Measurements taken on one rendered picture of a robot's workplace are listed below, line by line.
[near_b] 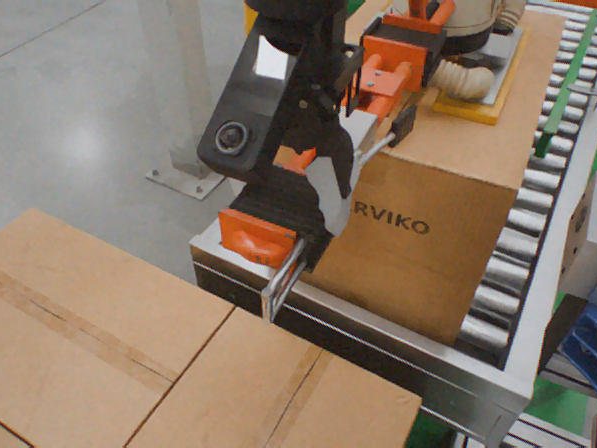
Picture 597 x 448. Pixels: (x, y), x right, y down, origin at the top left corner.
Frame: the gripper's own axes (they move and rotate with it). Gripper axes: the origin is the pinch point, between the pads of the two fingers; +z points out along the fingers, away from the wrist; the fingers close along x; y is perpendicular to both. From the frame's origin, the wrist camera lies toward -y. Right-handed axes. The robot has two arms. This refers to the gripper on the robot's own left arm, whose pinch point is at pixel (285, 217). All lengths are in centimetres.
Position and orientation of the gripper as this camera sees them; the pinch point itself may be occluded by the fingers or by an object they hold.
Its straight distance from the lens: 46.4
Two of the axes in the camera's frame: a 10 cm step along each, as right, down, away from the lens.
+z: 0.0, 7.1, 7.1
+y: 4.4, -6.4, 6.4
